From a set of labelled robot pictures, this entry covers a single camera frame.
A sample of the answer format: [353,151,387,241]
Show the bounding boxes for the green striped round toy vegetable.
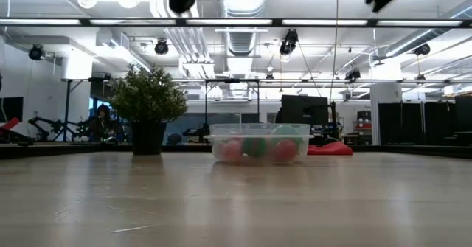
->
[242,136,268,159]

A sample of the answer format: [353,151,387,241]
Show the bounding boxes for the white pillar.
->
[369,83,403,146]

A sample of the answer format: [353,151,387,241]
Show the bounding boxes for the red folded cloth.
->
[306,140,354,156]

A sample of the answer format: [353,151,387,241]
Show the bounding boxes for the red background object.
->
[0,116,20,133]

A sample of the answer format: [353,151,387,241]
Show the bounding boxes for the black monitor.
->
[276,94,330,126]

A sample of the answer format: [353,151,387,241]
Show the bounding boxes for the silver ceiling ventilation duct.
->
[217,0,270,56]

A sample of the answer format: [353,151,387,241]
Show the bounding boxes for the person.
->
[88,104,122,144]

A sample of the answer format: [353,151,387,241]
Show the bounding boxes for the black background robot arms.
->
[27,116,91,141]

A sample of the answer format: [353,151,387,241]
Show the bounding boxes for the pink toy raspberry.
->
[220,139,244,164]
[272,139,299,164]

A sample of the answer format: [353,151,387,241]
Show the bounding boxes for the small green potted plant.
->
[108,64,189,156]

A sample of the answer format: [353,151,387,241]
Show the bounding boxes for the black shelf unit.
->
[355,110,372,145]

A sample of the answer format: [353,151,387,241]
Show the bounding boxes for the clear plastic tupperware container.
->
[204,122,315,166]

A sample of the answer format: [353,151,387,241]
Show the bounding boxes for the black metal stand frame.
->
[204,78,261,125]

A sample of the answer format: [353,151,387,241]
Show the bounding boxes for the black room partitions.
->
[378,95,472,147]

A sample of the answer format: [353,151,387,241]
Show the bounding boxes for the black overhead crossbar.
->
[0,17,472,29]

